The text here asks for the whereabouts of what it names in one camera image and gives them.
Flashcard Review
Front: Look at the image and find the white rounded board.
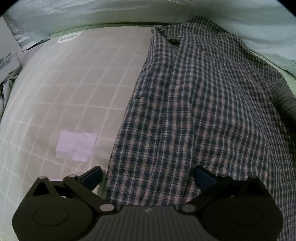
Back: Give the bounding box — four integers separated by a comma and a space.
0, 17, 22, 59

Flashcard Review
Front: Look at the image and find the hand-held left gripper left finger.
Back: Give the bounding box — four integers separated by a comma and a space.
32, 166, 116, 215

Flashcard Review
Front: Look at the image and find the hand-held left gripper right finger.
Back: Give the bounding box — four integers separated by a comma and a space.
178, 165, 267, 215

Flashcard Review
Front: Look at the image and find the blue checked shirt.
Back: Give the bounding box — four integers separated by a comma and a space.
102, 17, 296, 241

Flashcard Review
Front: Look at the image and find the white oval sheet label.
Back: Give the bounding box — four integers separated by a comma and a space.
57, 31, 83, 44

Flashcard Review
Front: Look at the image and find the pale grey cloth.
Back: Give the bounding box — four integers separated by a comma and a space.
0, 53, 22, 117

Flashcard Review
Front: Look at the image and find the green grid bed sheet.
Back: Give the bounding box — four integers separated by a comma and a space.
0, 24, 296, 232

